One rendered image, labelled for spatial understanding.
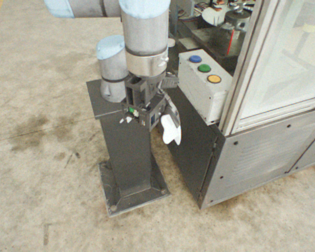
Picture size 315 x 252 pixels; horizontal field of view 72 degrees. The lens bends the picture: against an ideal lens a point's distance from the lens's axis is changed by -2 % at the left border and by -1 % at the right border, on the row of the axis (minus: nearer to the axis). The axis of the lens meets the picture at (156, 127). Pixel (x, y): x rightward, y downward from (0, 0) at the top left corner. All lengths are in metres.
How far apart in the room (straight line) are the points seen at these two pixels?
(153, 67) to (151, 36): 0.06
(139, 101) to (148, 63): 0.09
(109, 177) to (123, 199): 0.19
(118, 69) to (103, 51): 0.09
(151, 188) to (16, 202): 0.87
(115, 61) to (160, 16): 0.50
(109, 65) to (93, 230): 0.97
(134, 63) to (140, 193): 1.17
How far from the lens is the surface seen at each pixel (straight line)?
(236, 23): 1.12
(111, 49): 0.82
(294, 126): 1.13
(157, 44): 0.37
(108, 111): 0.89
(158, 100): 0.45
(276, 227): 1.57
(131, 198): 1.47
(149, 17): 0.35
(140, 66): 0.39
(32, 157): 1.88
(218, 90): 0.75
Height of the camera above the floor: 1.33
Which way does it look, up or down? 47 degrees down
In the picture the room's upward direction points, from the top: straight up
